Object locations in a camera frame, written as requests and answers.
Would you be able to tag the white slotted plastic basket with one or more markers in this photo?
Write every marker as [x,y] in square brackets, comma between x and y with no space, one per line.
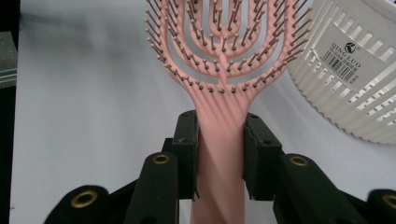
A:
[348,68]

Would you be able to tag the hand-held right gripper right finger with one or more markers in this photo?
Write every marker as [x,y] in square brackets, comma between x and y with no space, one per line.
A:
[264,161]

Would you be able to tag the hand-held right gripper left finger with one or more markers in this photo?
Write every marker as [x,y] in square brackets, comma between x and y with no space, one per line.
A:
[183,155]

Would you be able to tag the pink hair brush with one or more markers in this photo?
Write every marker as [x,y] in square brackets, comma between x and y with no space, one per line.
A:
[221,93]

